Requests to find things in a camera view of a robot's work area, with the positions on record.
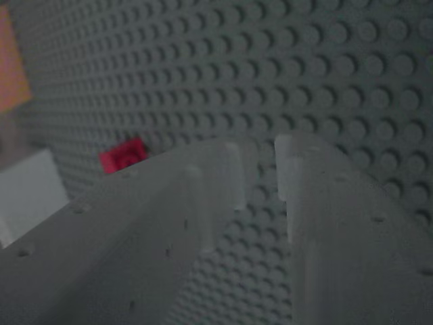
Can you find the grey studded Lego baseplate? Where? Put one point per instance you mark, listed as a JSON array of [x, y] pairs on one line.
[[236, 67]]

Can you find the red Lego brick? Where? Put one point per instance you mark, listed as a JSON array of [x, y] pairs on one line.
[[123, 156]]

